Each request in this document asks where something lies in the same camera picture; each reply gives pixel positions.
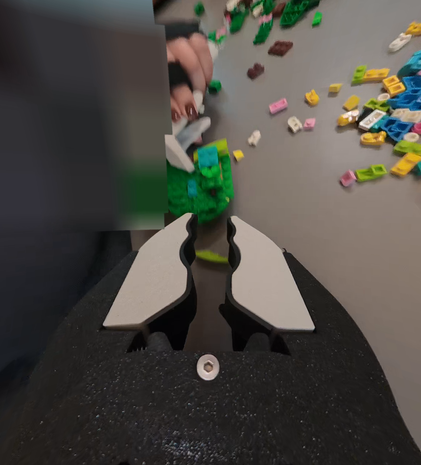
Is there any person's left hand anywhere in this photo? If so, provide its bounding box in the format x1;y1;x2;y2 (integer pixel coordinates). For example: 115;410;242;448
167;34;214;123

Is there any green lego build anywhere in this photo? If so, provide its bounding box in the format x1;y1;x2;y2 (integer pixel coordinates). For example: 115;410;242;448
167;139;235;225

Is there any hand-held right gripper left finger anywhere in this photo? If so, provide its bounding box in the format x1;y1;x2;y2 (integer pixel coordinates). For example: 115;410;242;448
102;212;199;331

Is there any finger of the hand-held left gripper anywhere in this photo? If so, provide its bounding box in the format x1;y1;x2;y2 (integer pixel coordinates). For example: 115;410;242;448
165;134;196;173
174;116;212;150

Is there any pile of green lego bricks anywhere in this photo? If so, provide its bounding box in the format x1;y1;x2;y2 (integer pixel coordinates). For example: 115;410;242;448
194;0;324;46

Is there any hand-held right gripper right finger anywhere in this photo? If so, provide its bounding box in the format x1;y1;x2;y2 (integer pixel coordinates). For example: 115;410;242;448
225;215;316;333

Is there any pile of colourful lego bricks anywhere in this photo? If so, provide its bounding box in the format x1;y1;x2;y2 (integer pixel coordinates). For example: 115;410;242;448
337;14;421;212

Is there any lime green lego plate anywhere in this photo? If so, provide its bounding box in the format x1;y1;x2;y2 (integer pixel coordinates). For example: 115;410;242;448
195;249;230;264

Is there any dark brown lego plate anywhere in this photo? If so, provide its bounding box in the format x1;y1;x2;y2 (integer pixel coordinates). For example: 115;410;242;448
267;40;294;57

